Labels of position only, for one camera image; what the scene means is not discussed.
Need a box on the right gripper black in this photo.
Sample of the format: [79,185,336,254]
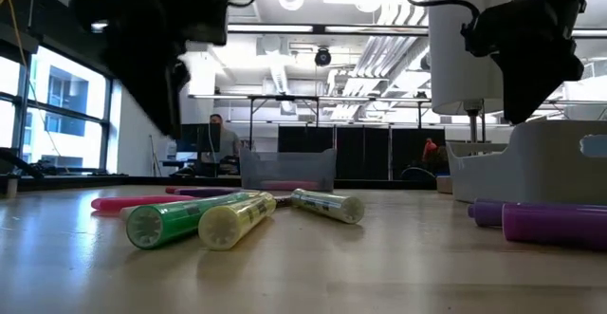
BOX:
[462,0,587,124]

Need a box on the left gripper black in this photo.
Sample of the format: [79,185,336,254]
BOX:
[70,0,229,139]

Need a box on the purple marker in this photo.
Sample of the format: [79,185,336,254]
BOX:
[165,186,243,198]

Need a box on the pink thick highlighter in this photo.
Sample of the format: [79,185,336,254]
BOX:
[90,194,200,213]

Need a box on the purple thick highlighter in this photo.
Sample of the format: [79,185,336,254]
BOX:
[501,202,607,252]
[467,197,607,229]

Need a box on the yellow thick highlighter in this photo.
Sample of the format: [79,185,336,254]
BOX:
[197,191,278,252]

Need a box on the lime green thick highlighter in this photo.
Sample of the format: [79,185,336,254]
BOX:
[290,188,366,225]

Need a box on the black computer monitor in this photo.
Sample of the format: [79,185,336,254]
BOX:
[175,122,222,154]

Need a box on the cluttered office desk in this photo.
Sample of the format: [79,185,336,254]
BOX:
[159,155,241,178]

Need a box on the white shade table lamp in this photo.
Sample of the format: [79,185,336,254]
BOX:
[428,0,521,143]

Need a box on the person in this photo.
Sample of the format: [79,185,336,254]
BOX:
[201,113,243,163]

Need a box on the light grey plastic bin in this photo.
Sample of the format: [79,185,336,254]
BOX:
[445,119,607,206]

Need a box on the large window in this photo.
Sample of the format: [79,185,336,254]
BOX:
[0,43,115,175]

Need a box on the black metal rack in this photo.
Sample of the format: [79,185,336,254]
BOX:
[188,93,432,150]

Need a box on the black partition panel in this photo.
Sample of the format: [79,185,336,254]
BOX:
[392,126,447,181]
[336,125,391,181]
[277,125,335,152]

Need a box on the long linear ceiling light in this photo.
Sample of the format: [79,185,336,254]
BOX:
[226,22,431,35]

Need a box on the dark grey plastic bin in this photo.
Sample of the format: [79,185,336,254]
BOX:
[239,147,338,193]

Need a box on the black ceiling spotlight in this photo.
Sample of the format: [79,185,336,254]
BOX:
[314,46,333,68]

